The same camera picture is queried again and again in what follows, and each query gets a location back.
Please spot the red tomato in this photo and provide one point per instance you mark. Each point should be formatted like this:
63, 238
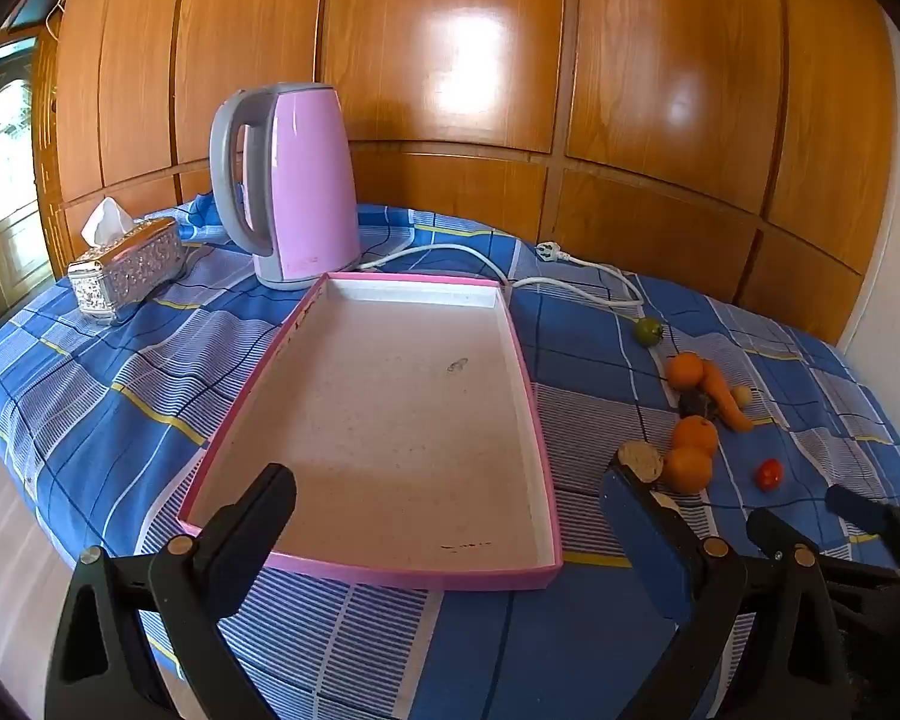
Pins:
769, 474

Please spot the orange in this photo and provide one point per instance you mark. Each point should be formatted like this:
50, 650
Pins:
694, 435
684, 370
687, 469

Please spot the wooden door with window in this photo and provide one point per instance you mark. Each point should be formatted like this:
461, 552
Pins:
11, 240

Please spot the pink electric kettle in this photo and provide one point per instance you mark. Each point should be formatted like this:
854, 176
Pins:
311, 180

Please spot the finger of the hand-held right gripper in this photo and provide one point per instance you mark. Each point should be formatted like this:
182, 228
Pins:
769, 529
855, 504

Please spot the pink shallow tray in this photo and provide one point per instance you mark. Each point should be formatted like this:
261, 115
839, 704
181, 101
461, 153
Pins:
390, 405

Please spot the silver ornate tissue box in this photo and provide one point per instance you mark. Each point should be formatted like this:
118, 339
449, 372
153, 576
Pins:
131, 277

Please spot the blue checked tablecloth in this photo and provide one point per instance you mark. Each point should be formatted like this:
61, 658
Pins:
105, 405

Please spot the dark brown round fruit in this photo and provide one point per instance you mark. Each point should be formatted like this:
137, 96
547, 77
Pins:
696, 403

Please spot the wooden panelled wardrobe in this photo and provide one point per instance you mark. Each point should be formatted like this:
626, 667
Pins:
457, 52

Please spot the small pale yellow fruit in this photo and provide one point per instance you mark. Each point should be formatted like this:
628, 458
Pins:
742, 394

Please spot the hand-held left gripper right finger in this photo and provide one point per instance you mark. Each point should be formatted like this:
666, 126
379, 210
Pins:
634, 521

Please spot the beige potato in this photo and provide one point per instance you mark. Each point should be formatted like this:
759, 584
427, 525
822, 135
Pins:
640, 460

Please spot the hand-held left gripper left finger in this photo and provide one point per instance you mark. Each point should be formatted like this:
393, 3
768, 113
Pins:
266, 510

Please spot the carrot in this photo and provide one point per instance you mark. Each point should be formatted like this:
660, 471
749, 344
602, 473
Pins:
726, 399

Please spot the white tissue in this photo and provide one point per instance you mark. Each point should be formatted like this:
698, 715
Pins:
106, 223

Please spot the green tomato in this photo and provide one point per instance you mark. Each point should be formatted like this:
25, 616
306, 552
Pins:
649, 331

